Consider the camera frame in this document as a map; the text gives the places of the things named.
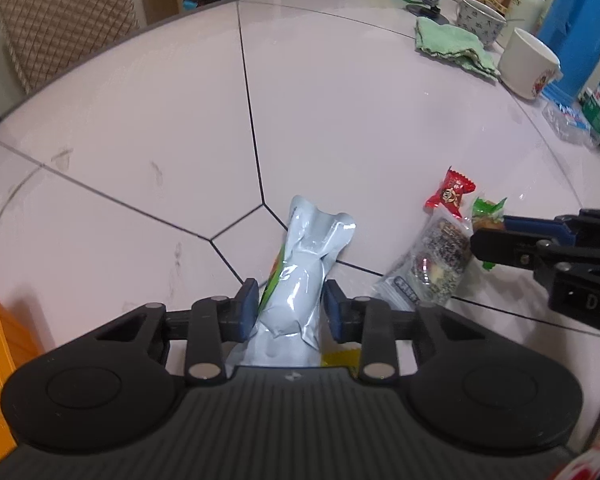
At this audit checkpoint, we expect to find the green cloth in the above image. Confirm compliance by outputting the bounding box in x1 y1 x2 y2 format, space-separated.
414 16 501 80

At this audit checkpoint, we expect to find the speckled clear snack packet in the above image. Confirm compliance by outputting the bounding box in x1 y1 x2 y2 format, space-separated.
372 208 475 311

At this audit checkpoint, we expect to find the silver snack pouch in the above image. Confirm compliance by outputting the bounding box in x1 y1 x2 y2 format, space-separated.
225 195 357 368

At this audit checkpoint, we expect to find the green brown snack packet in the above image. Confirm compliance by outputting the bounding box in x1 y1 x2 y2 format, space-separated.
471 196 509 272

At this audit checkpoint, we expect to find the patterned white mug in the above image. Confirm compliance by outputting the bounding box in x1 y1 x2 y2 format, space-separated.
455 0 508 48

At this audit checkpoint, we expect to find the small yellow snack packet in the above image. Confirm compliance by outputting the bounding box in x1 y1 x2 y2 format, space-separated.
320 349 362 372

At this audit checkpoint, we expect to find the red snack packet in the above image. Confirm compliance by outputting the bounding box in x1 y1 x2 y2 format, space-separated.
424 166 477 220

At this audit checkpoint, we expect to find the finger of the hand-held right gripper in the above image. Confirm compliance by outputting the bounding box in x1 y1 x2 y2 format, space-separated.
502 215 581 247
470 229 556 272

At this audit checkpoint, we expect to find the blue jug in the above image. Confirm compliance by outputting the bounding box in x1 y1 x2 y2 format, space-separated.
536 0 600 103

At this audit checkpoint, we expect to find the white cartoon mug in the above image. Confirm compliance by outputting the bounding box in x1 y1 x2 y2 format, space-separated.
497 27 563 101

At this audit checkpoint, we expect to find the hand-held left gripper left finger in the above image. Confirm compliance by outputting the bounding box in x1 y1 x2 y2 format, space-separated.
94 278 259 387

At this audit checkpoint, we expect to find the white ceramic pot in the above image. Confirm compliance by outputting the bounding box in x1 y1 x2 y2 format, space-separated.
510 0 555 36

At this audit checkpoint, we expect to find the quilted beige chair back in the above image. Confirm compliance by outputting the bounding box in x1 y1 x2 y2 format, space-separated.
0 0 141 95

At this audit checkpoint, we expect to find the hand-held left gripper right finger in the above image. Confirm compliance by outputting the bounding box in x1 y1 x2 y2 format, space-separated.
324 280 486 382

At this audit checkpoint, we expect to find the crushed clear plastic bottle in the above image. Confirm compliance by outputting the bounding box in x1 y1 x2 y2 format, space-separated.
542 95 593 143

